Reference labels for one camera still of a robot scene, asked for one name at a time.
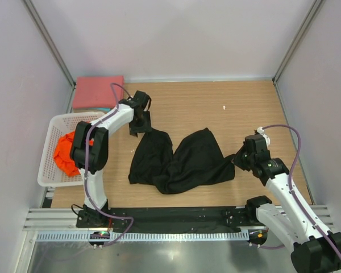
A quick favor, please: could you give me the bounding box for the black t-shirt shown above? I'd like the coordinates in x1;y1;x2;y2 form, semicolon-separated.
128;128;235;195

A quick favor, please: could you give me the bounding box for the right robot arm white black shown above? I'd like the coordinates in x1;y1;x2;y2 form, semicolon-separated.
233;134;341;272

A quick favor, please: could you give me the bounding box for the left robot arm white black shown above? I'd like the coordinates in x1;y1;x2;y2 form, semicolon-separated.
69;90;152;228

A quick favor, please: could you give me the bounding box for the folded teal t-shirt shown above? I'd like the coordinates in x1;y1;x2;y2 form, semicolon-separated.
91;107;112;113

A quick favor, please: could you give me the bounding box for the folded pink t-shirt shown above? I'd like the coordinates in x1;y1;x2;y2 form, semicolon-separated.
72;76;124;110

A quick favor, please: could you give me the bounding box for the orange t-shirt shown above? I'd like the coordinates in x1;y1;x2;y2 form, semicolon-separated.
53;131;80;177

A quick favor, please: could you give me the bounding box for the white plastic basket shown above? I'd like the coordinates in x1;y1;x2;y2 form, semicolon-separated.
38;111;104;188

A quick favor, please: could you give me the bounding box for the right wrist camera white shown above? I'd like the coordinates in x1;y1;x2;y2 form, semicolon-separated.
255;126;271;147

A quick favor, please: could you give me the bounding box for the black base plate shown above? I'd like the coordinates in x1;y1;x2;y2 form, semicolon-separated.
75;206;264;234

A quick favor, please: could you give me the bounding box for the white slotted cable duct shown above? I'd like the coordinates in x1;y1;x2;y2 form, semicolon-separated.
36;230;249;242

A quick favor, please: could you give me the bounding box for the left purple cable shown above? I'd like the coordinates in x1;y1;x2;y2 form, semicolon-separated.
31;82;135;262

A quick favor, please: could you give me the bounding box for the aluminium frame rail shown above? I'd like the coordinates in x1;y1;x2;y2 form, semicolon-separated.
22;206;86;231

